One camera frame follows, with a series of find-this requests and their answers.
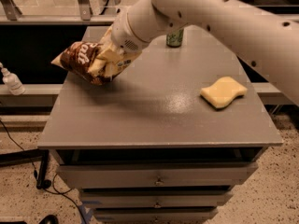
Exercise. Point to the grey drawer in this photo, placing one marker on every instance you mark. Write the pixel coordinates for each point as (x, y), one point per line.
(152, 214)
(156, 199)
(156, 175)

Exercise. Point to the top grey drawer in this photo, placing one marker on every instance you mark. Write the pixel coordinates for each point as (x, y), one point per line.
(156, 175)

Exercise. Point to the middle grey drawer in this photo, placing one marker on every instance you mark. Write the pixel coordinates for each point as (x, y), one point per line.
(156, 199)

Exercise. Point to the bottom grey drawer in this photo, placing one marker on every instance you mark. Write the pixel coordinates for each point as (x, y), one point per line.
(152, 214)

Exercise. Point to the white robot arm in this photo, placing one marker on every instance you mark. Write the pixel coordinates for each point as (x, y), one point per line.
(265, 41)

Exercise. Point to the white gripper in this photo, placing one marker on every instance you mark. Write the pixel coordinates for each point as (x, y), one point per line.
(123, 34)

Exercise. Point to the brown sea salt chip bag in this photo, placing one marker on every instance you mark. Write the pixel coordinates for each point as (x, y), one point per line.
(80, 55)

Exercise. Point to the black round floor object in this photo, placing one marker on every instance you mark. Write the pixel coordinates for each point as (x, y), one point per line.
(50, 219)

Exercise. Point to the grey drawer cabinet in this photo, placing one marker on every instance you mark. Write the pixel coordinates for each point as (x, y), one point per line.
(153, 113)

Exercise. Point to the white spray bottle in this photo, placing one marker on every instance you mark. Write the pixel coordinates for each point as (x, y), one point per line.
(12, 81)

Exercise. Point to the yellow sponge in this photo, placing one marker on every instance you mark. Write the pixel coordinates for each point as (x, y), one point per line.
(222, 92)

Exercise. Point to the green soda can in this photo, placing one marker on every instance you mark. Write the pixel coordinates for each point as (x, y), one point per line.
(174, 39)

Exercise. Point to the grey metal railing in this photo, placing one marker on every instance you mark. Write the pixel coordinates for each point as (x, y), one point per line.
(62, 14)

